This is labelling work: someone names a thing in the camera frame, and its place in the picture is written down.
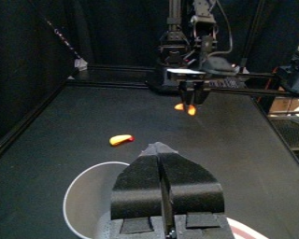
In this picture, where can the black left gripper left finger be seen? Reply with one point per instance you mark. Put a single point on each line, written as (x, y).
(135, 193)

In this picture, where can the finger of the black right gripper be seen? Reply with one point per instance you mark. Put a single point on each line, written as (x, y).
(186, 93)
(202, 93)

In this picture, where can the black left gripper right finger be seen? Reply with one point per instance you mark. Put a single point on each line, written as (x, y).
(194, 189)

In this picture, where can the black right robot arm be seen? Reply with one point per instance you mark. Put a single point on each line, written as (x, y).
(173, 40)

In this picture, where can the orange toy tangerine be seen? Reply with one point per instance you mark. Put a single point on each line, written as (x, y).
(191, 110)

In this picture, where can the round plate with white rim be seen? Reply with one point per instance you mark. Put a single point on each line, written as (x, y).
(87, 193)

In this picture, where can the yellow and red toy fruit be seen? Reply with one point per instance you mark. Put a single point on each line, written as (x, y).
(121, 139)

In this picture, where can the white pink striped object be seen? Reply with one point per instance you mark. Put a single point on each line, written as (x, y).
(245, 231)

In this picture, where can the brown cardboard box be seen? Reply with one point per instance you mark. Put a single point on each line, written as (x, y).
(288, 105)

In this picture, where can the black gear beside table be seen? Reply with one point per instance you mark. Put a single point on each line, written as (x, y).
(296, 77)

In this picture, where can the black mesh chair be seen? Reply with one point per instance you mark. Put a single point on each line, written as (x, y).
(292, 133)

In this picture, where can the black cloth curtain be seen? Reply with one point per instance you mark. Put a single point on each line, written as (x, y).
(23, 46)

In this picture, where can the black frame crossbar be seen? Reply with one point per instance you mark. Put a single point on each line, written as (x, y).
(256, 92)

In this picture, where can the white tag on frame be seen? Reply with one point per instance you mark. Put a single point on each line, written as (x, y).
(80, 64)

